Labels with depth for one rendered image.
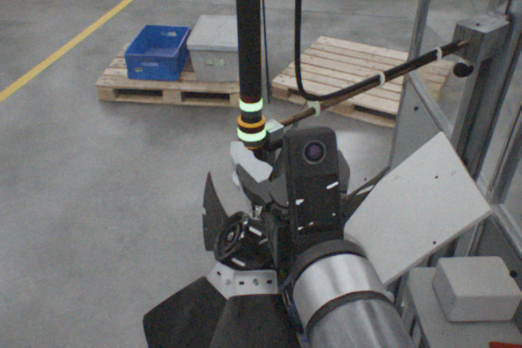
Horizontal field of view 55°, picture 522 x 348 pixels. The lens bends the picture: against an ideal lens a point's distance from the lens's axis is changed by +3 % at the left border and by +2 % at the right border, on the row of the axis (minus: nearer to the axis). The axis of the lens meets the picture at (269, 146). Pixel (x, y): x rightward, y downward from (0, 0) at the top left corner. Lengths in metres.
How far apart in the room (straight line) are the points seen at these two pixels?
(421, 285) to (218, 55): 2.67
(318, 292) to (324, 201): 0.08
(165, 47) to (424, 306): 3.53
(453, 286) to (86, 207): 2.25
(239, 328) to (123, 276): 1.75
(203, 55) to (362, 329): 3.50
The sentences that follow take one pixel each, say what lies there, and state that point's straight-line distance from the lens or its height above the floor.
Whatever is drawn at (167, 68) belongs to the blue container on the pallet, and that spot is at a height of 0.26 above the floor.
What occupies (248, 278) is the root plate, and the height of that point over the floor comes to 1.18.
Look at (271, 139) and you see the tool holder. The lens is 0.79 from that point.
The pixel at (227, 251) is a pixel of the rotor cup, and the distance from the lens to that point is 1.05.
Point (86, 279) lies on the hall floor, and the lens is 2.73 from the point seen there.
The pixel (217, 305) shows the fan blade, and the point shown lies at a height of 1.07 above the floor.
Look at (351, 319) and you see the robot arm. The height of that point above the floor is 1.68.
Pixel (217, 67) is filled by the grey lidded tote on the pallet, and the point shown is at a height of 0.28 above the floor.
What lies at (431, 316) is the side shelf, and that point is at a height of 0.86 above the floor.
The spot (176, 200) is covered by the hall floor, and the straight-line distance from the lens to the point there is 3.02.
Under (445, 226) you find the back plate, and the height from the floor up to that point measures 1.29.
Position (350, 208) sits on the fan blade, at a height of 1.44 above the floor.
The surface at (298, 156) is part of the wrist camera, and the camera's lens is 0.43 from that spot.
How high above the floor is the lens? 1.99
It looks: 36 degrees down
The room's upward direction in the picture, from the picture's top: straight up
